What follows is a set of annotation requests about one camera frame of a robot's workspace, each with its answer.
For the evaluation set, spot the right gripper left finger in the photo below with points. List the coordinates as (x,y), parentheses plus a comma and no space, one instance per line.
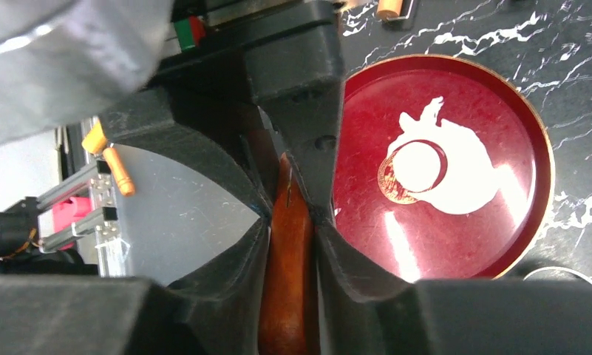
(212,310)

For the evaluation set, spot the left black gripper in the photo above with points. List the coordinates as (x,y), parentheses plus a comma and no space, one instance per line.
(290,62)

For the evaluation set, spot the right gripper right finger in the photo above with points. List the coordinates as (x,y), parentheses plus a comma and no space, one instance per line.
(368,310)

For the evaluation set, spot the scraper knife orange handle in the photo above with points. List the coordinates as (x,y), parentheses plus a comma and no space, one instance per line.
(289,310)

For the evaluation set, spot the white dough piece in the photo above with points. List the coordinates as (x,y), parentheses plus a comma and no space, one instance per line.
(467,179)

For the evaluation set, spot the metal ring cutter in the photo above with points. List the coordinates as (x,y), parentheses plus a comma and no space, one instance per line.
(557,273)

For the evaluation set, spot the wooden rolling pin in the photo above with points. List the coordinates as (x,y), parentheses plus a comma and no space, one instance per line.
(394,10)

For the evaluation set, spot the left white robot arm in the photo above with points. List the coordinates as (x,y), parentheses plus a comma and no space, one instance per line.
(64,61)

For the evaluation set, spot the cut round dough wrapper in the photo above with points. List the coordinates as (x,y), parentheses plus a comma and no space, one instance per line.
(416,166)

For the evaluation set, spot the round red tray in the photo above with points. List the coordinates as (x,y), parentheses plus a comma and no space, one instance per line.
(416,241)

